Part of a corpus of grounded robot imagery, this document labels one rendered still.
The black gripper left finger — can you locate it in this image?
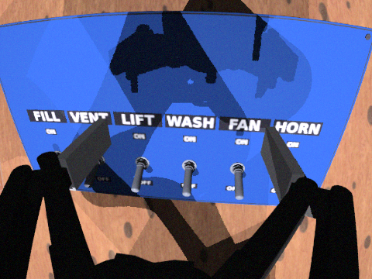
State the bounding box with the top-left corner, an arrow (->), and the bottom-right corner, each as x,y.
0,118 -> 112,279

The blue switch console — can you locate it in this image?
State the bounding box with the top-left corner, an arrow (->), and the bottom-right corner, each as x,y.
0,11 -> 372,206

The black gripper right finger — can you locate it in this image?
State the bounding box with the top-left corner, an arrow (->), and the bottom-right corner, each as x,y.
210,126 -> 359,279

